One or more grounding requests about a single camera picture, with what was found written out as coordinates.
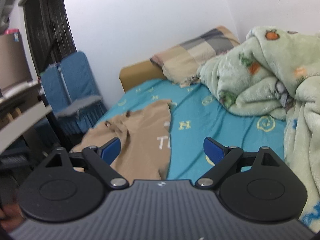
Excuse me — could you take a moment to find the tan printed t-shirt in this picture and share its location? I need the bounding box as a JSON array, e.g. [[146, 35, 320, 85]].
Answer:
[[72, 99, 171, 183]]

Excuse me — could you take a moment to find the blue folding chair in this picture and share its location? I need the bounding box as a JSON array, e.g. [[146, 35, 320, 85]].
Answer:
[[40, 51, 107, 135]]

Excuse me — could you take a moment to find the turquoise patterned bed sheet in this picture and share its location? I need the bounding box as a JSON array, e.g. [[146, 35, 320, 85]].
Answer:
[[100, 79, 285, 181]]

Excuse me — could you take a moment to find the mustard yellow headboard cushion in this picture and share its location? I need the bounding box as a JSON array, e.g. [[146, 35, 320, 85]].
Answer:
[[119, 60, 167, 93]]

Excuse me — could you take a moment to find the plaid beige grey pillow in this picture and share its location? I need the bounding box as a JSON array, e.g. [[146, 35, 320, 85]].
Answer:
[[150, 26, 240, 86]]

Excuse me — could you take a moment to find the green fleece cartoon blanket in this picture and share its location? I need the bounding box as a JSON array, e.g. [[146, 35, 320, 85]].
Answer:
[[197, 27, 320, 232]]

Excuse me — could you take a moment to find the white shelf desk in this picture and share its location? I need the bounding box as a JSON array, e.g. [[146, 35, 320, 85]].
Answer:
[[1, 80, 52, 152]]

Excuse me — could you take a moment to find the cardboard box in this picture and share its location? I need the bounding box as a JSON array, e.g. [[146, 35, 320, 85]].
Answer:
[[0, 32, 32, 92]]

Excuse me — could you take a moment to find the dark barred window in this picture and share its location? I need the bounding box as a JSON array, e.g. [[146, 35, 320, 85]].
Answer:
[[23, 0, 76, 75]]

